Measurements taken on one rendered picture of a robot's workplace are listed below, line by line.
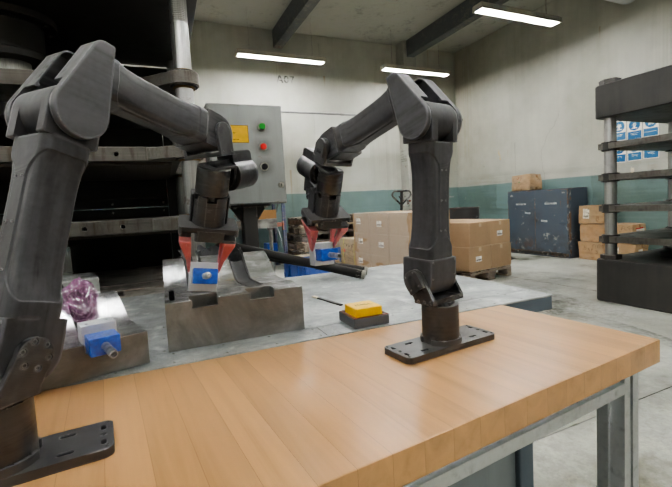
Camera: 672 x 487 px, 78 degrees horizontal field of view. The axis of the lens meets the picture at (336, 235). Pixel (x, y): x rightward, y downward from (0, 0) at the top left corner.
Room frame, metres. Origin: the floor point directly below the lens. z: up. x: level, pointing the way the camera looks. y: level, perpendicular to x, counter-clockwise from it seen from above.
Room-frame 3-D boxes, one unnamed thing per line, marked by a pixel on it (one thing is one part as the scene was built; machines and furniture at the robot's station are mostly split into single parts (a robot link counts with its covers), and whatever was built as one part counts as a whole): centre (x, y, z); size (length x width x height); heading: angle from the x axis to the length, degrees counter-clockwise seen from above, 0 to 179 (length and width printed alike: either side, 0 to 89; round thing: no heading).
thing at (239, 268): (0.99, 0.29, 0.92); 0.35 x 0.16 x 0.09; 23
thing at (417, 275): (0.70, -0.16, 0.90); 0.09 x 0.06 x 0.06; 128
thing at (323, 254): (0.96, 0.02, 0.94); 0.13 x 0.05 x 0.05; 22
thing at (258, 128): (1.74, 0.36, 0.74); 0.31 x 0.22 x 1.47; 113
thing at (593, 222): (6.13, -4.11, 0.42); 0.86 x 0.33 x 0.83; 24
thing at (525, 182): (7.38, -3.44, 1.26); 0.42 x 0.33 x 0.29; 24
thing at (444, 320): (0.70, -0.17, 0.84); 0.20 x 0.07 x 0.08; 119
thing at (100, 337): (0.63, 0.37, 0.86); 0.13 x 0.05 x 0.05; 40
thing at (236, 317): (1.01, 0.29, 0.87); 0.50 x 0.26 x 0.14; 23
